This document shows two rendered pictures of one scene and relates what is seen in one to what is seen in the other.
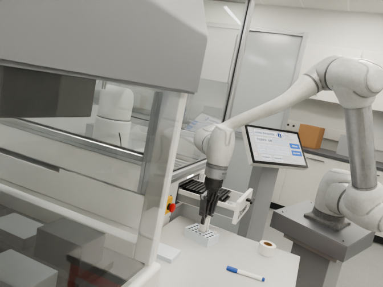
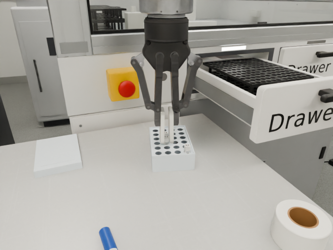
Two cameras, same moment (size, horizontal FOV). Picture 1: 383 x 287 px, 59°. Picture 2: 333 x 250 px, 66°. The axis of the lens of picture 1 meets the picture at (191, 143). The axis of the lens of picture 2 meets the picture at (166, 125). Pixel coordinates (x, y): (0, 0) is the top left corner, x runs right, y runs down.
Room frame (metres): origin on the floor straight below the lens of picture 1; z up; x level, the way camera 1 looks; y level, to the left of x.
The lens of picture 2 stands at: (1.03, -0.47, 1.07)
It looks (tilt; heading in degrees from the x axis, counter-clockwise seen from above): 26 degrees down; 49
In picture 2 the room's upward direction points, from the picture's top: straight up
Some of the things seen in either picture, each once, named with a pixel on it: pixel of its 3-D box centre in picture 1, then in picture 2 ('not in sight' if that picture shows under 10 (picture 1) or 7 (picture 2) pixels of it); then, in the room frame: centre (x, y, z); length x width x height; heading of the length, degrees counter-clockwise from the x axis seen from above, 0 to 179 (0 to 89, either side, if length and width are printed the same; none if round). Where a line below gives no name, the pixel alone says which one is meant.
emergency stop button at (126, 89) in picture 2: (171, 207); (126, 88); (1.35, 0.03, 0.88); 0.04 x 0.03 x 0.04; 160
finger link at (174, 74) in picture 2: (211, 203); (174, 81); (1.35, -0.13, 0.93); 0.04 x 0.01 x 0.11; 55
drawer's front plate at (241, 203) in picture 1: (243, 205); (315, 105); (1.57, -0.30, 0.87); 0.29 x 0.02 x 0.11; 160
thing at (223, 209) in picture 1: (203, 194); (249, 81); (1.65, -0.11, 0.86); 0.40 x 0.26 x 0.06; 70
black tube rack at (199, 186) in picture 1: (204, 193); (251, 80); (1.64, -0.12, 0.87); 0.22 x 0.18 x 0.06; 70
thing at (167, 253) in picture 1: (161, 250); (58, 153); (1.17, 0.03, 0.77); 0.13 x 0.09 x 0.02; 71
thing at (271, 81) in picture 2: (224, 194); (281, 80); (1.61, -0.21, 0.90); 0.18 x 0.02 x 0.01; 160
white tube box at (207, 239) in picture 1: (201, 234); (170, 146); (1.35, -0.12, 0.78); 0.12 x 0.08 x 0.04; 55
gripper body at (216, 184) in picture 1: (212, 187); (166, 44); (1.34, -0.12, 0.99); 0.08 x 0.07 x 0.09; 145
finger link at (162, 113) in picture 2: (203, 224); (161, 125); (1.33, -0.11, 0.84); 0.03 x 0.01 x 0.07; 55
